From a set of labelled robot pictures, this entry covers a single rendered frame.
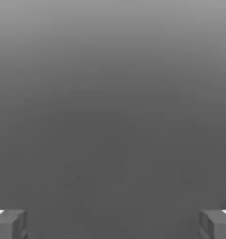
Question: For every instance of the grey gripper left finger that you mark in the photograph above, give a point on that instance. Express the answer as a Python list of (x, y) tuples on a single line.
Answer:
[(8, 226)]

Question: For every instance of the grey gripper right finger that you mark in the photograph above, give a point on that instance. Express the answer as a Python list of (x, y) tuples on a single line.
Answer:
[(217, 226)]

